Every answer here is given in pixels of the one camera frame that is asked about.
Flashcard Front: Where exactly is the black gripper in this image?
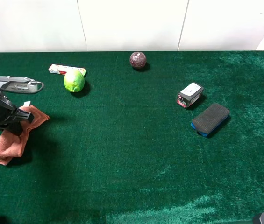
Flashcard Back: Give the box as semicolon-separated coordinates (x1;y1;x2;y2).
0;87;34;136

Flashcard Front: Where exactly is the white toothpaste box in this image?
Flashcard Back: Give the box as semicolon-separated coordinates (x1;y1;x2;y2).
49;64;86;76

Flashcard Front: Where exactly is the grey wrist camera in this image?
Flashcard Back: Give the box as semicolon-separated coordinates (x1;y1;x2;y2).
0;76;44;94

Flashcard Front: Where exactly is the green lime fruit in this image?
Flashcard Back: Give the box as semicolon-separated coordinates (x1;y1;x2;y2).
64;70;85;92

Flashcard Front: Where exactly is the dark red ball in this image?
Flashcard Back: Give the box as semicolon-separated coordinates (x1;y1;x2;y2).
129;51;147;69

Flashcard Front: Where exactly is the black box with labels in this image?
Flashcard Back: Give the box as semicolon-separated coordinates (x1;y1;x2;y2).
176;82;204;108

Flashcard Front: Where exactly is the black camera cable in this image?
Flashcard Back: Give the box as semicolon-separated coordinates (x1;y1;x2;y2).
0;80;45;112

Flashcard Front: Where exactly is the black and blue eraser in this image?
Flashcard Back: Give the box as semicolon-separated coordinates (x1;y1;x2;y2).
191;103;230;137

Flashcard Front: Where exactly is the orange cloth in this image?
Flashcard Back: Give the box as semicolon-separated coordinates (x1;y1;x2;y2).
0;105;50;166

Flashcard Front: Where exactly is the green felt table cover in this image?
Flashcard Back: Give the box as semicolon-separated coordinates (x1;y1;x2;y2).
0;51;264;224

